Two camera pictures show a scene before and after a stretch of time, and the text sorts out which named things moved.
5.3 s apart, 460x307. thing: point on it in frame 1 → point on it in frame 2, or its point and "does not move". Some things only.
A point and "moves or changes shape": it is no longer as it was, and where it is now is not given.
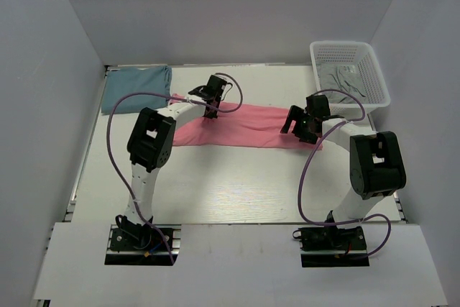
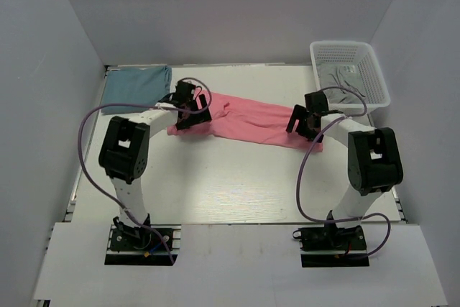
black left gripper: x=211 y=115 → x=202 y=117
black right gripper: x=294 y=114 does not move
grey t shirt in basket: x=344 y=77 does not move
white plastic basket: x=361 y=56 does not move
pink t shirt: x=251 y=126 moves or changes shape
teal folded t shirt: x=122 y=81 does not move
